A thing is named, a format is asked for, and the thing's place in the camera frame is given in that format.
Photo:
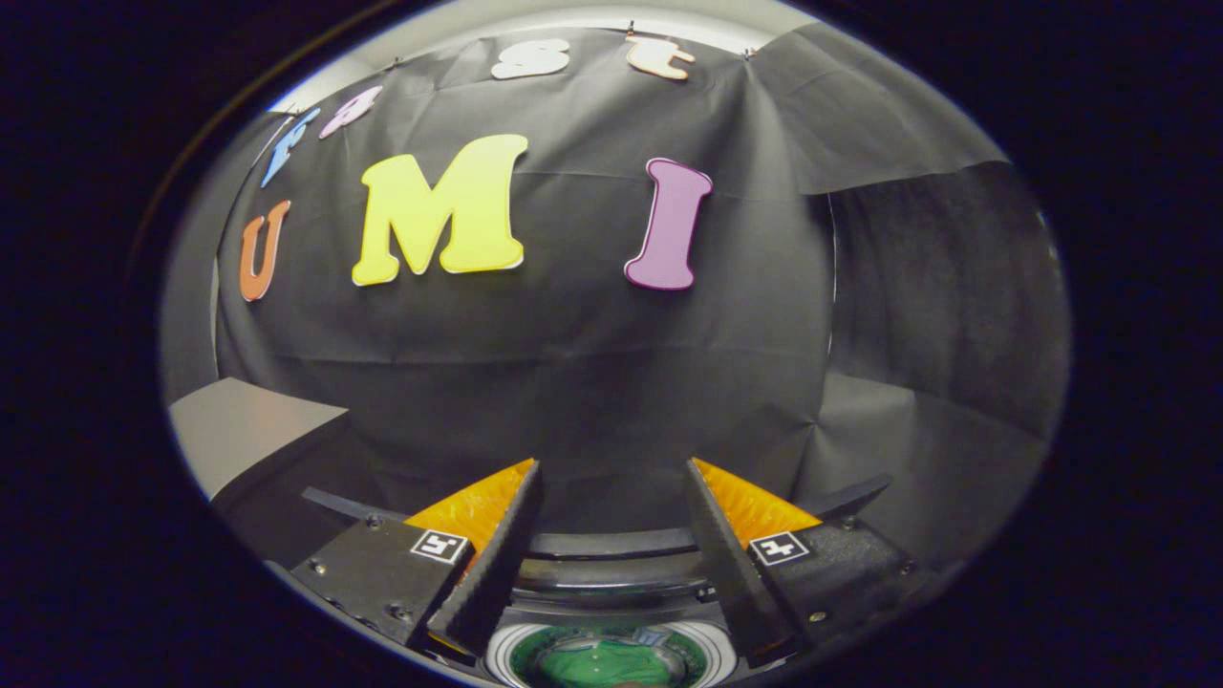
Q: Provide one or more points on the dark glass washing machine lid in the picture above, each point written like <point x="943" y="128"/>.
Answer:
<point x="611" y="543"/>

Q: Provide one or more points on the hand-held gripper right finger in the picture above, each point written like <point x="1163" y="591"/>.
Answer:
<point x="731" y="573"/>

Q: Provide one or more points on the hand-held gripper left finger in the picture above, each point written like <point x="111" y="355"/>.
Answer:
<point x="487" y="583"/>

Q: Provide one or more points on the green polo shirt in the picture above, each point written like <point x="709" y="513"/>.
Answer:
<point x="602" y="661"/>

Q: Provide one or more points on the grey beige cabinet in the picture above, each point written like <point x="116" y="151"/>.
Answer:
<point x="239" y="420"/>

